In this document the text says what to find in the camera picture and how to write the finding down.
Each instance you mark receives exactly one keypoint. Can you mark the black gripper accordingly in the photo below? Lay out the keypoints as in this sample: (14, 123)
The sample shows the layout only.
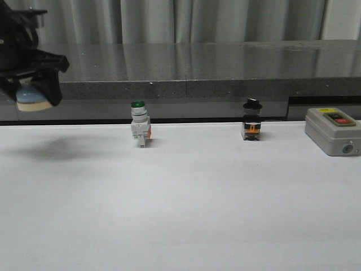
(20, 56)

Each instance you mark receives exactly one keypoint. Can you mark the grey granite counter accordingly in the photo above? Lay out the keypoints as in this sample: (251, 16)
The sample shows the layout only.
(197, 82)

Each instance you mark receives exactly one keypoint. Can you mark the black rotary selector switch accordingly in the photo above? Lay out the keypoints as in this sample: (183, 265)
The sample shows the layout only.
(251, 127)

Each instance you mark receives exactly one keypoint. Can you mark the grey curtain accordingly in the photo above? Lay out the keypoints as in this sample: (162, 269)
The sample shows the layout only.
(108, 22)

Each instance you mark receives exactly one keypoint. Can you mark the green push button switch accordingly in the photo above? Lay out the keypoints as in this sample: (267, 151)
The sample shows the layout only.
(141, 122)

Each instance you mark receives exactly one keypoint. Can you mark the blue cream desk bell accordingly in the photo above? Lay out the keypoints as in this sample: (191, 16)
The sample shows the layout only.
(31, 97)

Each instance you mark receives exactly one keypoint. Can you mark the grey on-off switch box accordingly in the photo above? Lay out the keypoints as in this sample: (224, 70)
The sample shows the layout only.
(335, 132)

